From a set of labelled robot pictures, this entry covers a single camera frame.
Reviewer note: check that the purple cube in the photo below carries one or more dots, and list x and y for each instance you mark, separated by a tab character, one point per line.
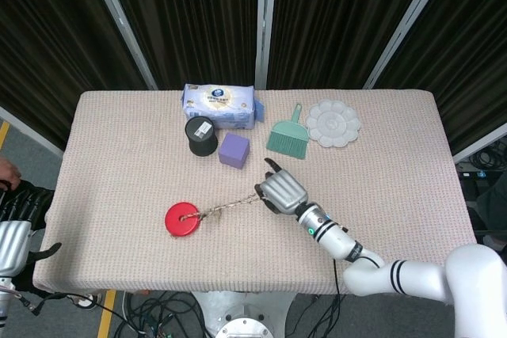
231	152

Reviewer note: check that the pink waffle tablecloth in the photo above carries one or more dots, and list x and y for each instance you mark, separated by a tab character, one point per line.
119	156

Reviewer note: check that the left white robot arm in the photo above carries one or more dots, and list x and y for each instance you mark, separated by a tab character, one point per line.
4	302

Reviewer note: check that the white partition post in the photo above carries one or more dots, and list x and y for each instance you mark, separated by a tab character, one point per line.
408	21
483	142
265	37
119	17

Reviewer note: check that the teal hand brush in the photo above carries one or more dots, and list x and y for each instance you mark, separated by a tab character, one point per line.
287	138

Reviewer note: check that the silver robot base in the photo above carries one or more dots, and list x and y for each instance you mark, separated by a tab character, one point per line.
245	314

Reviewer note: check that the black power strip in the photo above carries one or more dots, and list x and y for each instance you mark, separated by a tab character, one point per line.
473	174

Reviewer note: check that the bystander bare hand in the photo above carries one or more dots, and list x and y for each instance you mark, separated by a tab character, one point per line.
8	173

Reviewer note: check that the black mesh pen cup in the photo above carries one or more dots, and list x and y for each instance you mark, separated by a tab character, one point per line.
200	144

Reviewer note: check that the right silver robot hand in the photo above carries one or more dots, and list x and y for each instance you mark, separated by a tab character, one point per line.
285	191

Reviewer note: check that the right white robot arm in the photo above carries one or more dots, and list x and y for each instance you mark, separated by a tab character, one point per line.
336	241

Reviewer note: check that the white flower paint palette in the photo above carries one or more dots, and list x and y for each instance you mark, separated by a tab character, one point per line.
332	122

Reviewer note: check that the red plastic disc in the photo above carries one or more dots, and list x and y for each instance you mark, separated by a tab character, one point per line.
176	221

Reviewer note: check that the blue white tissue pack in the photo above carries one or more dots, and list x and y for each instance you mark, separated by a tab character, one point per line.
222	100

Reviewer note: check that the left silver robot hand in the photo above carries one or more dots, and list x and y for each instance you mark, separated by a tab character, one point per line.
14	243

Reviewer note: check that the dark curtain panel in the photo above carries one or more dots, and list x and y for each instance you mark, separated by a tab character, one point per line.
190	17
467	57
336	17
47	37

